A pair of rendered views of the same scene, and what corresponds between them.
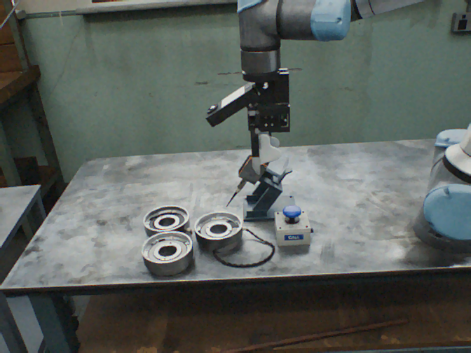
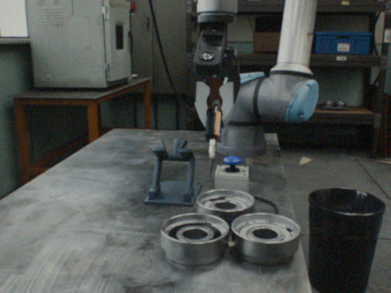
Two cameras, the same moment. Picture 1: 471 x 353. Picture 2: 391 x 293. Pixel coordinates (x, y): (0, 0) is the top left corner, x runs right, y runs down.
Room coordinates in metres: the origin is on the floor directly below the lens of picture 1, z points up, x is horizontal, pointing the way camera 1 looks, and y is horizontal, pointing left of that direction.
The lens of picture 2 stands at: (0.79, 0.73, 1.12)
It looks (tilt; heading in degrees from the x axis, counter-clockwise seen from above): 15 degrees down; 276
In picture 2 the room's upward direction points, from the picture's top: straight up
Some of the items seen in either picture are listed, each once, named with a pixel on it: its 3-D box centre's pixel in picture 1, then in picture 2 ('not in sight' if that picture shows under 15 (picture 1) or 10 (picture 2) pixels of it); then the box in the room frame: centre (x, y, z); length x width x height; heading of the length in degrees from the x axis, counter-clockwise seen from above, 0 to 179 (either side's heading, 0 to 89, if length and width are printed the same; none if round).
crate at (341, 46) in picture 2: not in sight; (338, 43); (-0.24, -3.54, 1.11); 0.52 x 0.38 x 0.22; 178
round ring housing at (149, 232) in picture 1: (167, 225); (195, 238); (0.84, 0.16, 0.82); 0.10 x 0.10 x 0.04
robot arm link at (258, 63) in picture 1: (261, 59); (215, 4); (0.83, -0.07, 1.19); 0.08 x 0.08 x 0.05
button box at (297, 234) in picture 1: (294, 227); (232, 178); (0.79, -0.13, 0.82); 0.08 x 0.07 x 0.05; 88
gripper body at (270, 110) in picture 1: (265, 101); (217, 48); (0.82, -0.08, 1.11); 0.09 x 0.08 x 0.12; 86
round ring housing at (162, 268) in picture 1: (167, 253); (265, 238); (0.73, 0.14, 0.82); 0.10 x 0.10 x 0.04
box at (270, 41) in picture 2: not in sight; (272, 34); (0.43, -3.56, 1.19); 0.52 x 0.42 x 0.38; 178
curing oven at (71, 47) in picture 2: not in sight; (88, 44); (1.89, -2.31, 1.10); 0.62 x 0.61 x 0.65; 88
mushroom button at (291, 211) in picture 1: (291, 218); (232, 168); (0.79, -0.12, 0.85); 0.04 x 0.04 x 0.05
